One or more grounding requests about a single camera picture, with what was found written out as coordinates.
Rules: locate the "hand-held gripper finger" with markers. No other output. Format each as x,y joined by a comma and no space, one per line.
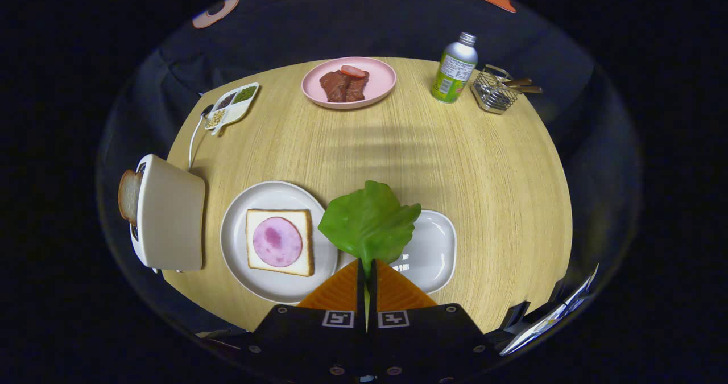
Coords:
372,298
360,298

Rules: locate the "green lettuce leaf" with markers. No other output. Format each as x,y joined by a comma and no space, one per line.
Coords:
369,224

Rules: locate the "toasted bread slice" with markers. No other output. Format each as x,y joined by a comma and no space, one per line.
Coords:
129,196

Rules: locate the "square white plate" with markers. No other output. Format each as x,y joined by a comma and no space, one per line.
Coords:
432,247

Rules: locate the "pink ham slice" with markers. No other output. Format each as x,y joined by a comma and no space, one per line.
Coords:
277,242

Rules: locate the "white bread slice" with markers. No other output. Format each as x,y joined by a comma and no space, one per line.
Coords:
259,261

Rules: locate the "round white plate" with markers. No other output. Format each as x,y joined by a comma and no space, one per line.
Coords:
236,242

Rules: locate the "white toaster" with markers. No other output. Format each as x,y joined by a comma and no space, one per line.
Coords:
170,213

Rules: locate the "brown meat slices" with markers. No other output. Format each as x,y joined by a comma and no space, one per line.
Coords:
338,86

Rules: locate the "pink plate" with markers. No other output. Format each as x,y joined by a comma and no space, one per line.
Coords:
381,79

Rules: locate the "white divided dish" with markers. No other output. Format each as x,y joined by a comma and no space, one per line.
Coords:
236,111

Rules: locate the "red sausage slice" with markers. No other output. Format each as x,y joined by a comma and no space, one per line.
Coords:
352,71

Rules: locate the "yellow beans pile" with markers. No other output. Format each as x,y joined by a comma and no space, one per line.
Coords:
215,118

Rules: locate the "green beans pile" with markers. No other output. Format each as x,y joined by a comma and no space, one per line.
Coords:
245,94

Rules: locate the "silver green bottle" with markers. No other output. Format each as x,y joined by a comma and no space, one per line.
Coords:
452,74

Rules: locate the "dark brown beans pile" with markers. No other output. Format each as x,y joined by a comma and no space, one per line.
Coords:
226,100

